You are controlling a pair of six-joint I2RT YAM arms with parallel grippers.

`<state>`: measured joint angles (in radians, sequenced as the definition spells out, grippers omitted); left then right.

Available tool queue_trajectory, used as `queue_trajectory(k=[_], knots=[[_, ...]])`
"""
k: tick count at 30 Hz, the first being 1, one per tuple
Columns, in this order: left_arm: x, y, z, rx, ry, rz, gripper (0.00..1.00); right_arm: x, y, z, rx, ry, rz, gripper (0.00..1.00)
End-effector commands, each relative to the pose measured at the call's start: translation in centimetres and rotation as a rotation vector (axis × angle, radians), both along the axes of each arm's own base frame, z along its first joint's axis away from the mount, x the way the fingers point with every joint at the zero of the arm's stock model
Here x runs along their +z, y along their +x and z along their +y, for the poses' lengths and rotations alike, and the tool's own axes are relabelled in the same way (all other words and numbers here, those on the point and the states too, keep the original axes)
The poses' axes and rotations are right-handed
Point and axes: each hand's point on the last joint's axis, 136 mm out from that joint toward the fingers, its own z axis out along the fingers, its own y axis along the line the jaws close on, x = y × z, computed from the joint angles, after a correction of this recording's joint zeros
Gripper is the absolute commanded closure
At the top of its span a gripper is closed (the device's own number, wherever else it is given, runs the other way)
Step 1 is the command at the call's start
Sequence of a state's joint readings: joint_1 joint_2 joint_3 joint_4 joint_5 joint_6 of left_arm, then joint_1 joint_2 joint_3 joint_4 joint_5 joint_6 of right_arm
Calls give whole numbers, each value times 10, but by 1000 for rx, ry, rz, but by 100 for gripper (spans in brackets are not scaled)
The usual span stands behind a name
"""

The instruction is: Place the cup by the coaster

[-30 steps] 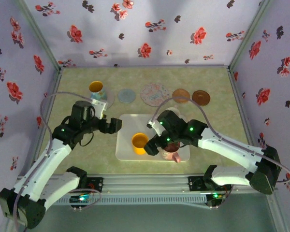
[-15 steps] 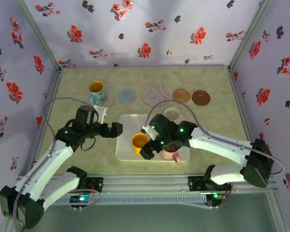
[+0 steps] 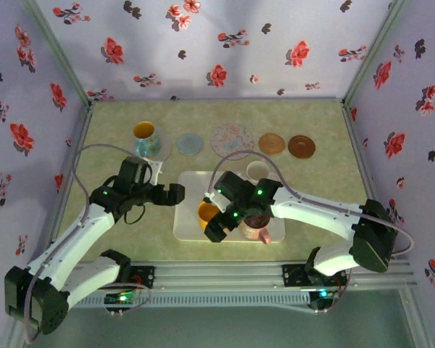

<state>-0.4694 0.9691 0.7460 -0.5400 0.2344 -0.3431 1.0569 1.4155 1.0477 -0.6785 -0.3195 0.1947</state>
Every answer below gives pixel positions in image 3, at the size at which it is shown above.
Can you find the aluminium table edge rail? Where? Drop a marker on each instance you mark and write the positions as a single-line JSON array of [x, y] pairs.
[[217, 100]]

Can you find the round dark brown coaster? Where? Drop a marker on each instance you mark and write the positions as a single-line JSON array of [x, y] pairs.
[[301, 146]]

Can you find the round woven rattan coaster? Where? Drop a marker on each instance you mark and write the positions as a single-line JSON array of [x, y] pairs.
[[272, 143]]

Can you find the aluminium side rail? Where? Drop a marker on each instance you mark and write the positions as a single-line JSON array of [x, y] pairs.
[[80, 145], [355, 145]]

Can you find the aluminium front frame rail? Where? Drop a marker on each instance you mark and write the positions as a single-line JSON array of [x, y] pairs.
[[221, 275]]

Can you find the blue butterfly mug yellow inside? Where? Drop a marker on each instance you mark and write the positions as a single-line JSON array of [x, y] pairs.
[[146, 145]]

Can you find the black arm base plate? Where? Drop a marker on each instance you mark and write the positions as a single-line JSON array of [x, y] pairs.
[[293, 275], [145, 277]]

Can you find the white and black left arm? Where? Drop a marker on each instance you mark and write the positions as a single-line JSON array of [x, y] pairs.
[[69, 246]]

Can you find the aluminium corner post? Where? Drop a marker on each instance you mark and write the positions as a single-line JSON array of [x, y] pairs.
[[58, 54], [375, 50]]

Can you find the control board green light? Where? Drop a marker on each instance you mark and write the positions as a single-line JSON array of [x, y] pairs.
[[323, 293], [122, 298]]

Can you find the round blue woven coaster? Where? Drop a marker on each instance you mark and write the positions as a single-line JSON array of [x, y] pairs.
[[190, 144]]

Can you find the white plastic tray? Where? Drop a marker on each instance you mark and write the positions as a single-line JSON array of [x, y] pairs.
[[188, 181]]

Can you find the round white unicorn coaster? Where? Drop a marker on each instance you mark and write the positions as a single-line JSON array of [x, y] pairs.
[[232, 141]]

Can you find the dark pink printed mug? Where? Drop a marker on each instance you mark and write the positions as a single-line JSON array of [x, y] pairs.
[[253, 232]]

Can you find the pale pink mug white inside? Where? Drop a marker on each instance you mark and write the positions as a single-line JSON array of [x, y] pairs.
[[257, 169]]

